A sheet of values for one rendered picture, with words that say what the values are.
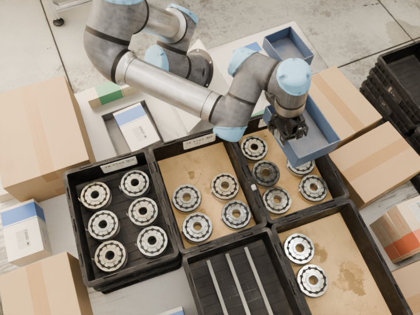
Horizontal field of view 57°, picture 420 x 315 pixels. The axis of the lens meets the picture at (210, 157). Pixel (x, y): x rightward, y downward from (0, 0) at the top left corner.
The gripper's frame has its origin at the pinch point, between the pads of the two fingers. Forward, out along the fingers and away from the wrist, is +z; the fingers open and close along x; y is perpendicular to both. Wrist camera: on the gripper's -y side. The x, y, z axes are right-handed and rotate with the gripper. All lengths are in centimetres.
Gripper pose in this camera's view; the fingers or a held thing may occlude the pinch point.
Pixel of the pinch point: (280, 134)
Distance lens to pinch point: 118.7
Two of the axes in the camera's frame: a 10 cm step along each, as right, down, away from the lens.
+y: 3.8, 8.4, -3.9
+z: 1.1, 3.8, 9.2
